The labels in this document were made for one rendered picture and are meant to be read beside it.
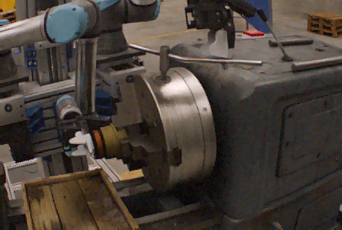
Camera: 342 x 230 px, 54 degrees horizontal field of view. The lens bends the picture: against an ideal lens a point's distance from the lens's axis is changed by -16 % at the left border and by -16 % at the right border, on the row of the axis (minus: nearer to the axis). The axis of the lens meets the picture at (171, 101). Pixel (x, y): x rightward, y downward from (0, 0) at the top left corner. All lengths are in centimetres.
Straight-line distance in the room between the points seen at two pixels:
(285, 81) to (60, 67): 98
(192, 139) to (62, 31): 47
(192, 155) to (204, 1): 35
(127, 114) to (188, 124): 18
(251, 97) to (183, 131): 17
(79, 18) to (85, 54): 21
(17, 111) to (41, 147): 27
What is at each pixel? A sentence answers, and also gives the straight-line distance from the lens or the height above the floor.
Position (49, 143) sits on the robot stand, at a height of 86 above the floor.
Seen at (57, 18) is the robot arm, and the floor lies 139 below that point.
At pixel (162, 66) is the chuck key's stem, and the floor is 127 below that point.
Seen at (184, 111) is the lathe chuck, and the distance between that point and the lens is 90.
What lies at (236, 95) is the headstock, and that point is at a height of 122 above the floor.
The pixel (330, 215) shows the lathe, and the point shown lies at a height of 66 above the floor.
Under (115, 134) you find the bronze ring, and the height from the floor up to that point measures 111.
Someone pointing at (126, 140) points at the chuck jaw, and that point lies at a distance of 95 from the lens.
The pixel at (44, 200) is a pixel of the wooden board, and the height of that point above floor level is 89.
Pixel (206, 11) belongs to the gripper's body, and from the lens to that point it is 83.
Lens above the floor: 153
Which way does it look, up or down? 21 degrees down
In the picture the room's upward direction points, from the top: 2 degrees counter-clockwise
